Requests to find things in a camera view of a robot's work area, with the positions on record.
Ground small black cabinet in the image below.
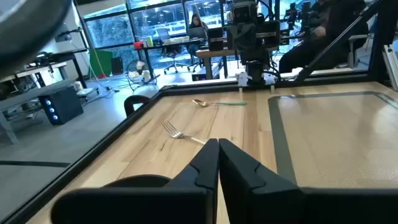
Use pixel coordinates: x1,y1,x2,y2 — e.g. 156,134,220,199
111,56,124,75

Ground grey laptop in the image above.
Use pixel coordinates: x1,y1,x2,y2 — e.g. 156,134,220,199
186,26,208,40

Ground light mounting bracket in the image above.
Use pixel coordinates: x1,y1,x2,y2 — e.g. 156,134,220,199
237,72,249,88
264,73,277,87

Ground floor fan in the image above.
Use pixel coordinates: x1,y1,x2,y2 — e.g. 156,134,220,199
125,59,149,84

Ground grey workbench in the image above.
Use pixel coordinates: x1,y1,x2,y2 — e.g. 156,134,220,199
0,79,76,145

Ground thick dark cable sleeve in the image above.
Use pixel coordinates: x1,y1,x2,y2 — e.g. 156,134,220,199
0,0,73,79

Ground black vertical post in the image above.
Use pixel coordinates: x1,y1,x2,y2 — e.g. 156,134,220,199
368,0,398,84

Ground silver metal fork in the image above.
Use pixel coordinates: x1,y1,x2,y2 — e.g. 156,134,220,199
161,120,206,146

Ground black diagonal strut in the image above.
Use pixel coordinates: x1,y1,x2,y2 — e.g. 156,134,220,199
294,0,384,83

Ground desk with black legs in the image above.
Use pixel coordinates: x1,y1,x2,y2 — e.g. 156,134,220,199
15,47,90,90

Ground black computer tower blue lights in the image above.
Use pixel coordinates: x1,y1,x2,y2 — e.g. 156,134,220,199
38,86,84,126

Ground black rounded clamp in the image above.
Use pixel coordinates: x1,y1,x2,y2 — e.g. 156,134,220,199
102,174,172,189

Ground person in dark seat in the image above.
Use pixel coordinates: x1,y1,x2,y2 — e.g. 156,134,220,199
278,0,370,74

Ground green board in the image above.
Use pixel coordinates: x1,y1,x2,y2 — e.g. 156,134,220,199
89,49,114,78

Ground black office chair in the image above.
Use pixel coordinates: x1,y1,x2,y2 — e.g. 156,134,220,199
160,45,188,75

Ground wooden desk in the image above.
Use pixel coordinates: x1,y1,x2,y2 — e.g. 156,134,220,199
195,46,244,80

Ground grey armchair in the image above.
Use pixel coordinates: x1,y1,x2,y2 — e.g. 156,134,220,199
347,33,371,70

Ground black curved clamp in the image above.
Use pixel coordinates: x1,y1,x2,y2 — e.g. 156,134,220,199
124,95,152,118

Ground aluminium extrusion bar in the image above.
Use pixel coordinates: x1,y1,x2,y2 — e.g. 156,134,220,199
382,44,398,91

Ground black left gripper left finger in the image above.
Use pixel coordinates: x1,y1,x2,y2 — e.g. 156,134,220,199
50,138,220,224

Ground black table frame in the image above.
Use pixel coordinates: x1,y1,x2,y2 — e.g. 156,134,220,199
0,70,398,224

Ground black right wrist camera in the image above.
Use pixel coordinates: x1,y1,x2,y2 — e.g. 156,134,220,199
231,1,258,25

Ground gold spoon with green handle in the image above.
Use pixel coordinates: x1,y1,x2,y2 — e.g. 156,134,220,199
191,98,248,108

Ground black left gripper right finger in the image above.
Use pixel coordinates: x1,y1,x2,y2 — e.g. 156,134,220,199
218,138,398,224

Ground person at laptop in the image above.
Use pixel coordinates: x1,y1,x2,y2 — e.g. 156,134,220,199
187,12,210,58

